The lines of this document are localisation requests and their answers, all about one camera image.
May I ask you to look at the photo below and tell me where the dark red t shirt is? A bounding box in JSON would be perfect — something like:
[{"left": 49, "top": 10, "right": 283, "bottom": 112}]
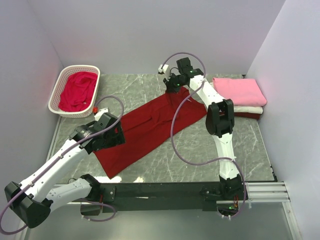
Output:
[{"left": 94, "top": 87, "right": 207, "bottom": 178}]

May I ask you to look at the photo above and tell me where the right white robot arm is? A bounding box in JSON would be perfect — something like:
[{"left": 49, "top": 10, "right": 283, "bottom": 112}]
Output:
[{"left": 158, "top": 57, "right": 246, "bottom": 200}]

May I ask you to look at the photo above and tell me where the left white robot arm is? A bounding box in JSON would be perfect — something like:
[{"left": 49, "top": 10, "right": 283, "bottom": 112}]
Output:
[{"left": 4, "top": 112, "right": 125, "bottom": 229}]

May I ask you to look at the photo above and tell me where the crimson t shirt in basket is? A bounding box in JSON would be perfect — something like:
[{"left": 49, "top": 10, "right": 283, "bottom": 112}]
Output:
[{"left": 58, "top": 71, "right": 98, "bottom": 112}]

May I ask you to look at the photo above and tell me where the folded pink t shirt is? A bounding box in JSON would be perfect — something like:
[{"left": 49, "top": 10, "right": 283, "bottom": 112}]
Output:
[{"left": 212, "top": 77, "right": 267, "bottom": 107}]

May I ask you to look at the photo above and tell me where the white plastic laundry basket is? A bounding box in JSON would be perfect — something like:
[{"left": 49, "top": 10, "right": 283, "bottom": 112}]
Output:
[{"left": 48, "top": 65, "right": 100, "bottom": 118}]

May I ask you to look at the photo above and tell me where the folded white t shirt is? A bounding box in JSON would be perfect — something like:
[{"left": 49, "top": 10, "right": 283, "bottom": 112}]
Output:
[{"left": 234, "top": 106, "right": 263, "bottom": 115}]

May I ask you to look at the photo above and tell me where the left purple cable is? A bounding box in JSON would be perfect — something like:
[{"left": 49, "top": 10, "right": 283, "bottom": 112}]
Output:
[{"left": 0, "top": 95, "right": 125, "bottom": 235}]

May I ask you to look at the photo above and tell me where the purple cable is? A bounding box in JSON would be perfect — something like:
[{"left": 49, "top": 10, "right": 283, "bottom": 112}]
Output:
[
  {"left": 0, "top": 95, "right": 125, "bottom": 235},
  {"left": 161, "top": 51, "right": 248, "bottom": 220}
]

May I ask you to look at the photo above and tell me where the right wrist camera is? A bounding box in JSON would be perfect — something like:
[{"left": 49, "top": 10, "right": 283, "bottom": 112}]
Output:
[{"left": 158, "top": 64, "right": 170, "bottom": 75}]

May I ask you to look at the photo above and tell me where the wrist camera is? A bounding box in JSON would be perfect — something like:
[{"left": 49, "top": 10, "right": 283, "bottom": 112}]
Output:
[
  {"left": 92, "top": 106, "right": 109, "bottom": 121},
  {"left": 158, "top": 64, "right": 170, "bottom": 75}
]

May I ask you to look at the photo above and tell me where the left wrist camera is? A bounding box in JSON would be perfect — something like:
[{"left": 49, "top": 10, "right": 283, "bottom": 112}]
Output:
[{"left": 92, "top": 106, "right": 109, "bottom": 121}]

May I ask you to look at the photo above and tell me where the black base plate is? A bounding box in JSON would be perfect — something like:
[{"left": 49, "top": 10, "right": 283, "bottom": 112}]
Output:
[{"left": 79, "top": 181, "right": 245, "bottom": 216}]

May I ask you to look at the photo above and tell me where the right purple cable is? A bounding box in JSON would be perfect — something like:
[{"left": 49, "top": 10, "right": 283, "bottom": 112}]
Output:
[{"left": 161, "top": 51, "right": 248, "bottom": 220}]

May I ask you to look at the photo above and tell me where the aluminium rail frame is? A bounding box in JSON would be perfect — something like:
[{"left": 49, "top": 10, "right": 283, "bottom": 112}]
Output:
[{"left": 52, "top": 181, "right": 292, "bottom": 206}]

